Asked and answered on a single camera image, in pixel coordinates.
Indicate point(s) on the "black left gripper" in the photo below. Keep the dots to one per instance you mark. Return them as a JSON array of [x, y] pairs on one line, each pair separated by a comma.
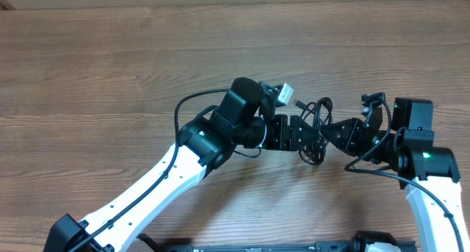
[[289, 142]]

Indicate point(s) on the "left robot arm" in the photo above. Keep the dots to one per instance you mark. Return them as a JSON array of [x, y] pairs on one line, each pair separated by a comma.
[[246, 117]]

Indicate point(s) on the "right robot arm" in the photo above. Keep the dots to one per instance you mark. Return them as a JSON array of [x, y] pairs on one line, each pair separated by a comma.
[[401, 136]]

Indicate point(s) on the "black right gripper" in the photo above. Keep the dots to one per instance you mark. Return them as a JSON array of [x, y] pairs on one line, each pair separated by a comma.
[[350, 128]]

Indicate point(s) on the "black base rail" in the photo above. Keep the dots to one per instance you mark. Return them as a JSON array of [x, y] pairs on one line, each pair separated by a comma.
[[360, 242]]

